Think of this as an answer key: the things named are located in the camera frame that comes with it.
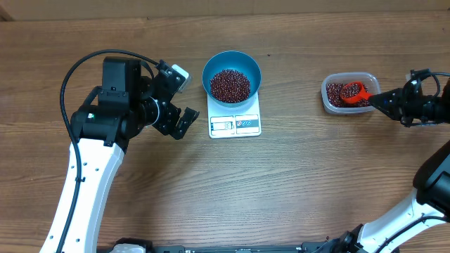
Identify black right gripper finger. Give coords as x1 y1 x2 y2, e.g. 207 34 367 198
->
369 100 402 120
368 88 403 105

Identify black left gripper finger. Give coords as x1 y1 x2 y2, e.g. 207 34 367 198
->
153 60 179 103
170 107 200 140

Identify red measuring scoop blue handle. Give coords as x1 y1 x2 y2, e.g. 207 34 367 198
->
340 82 373 104

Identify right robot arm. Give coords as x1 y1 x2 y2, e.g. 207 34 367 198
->
330 77 449 253

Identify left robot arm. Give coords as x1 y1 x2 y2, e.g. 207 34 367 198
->
41 53 199 252

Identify red beans in bowl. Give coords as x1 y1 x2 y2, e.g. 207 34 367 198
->
210 69 250 103

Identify white digital kitchen scale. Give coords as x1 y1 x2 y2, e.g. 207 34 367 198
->
207 93 262 139

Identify blue bowl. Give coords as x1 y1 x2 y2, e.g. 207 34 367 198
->
202 51 262 107

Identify clear plastic bean container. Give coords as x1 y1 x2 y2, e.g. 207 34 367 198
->
321 72 381 115

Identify red beans in container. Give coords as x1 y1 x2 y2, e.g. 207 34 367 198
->
326 83 370 108

